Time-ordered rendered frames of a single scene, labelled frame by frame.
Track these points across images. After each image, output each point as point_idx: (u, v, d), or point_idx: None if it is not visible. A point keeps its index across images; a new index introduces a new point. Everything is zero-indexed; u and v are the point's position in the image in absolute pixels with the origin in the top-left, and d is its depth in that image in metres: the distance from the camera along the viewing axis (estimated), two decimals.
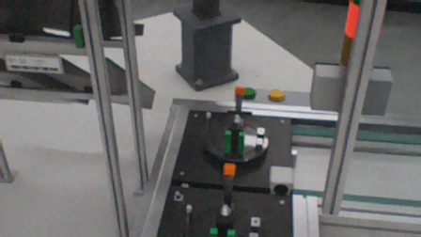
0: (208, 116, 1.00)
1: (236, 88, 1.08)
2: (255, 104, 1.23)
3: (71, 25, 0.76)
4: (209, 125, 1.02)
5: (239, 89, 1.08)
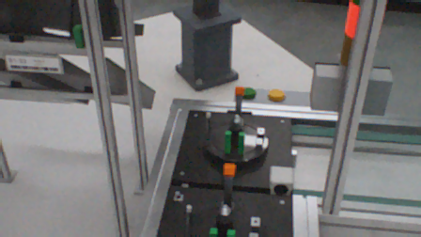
0: (208, 116, 1.00)
1: (236, 88, 1.08)
2: (255, 104, 1.23)
3: (71, 25, 0.76)
4: (209, 125, 1.02)
5: (239, 89, 1.08)
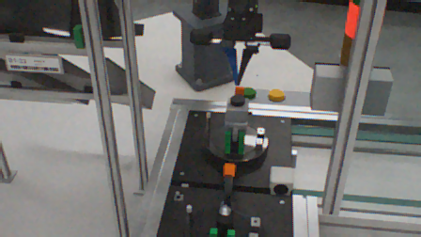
0: (208, 116, 1.00)
1: (236, 88, 1.08)
2: (255, 104, 1.23)
3: (71, 25, 0.76)
4: (209, 125, 1.02)
5: (239, 89, 1.08)
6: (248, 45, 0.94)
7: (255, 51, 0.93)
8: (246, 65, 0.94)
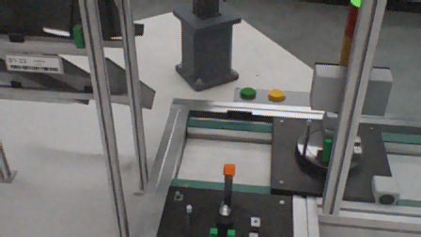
0: (308, 123, 0.98)
1: None
2: (255, 104, 1.23)
3: (71, 25, 0.76)
4: (308, 133, 1.00)
5: None
6: None
7: None
8: None
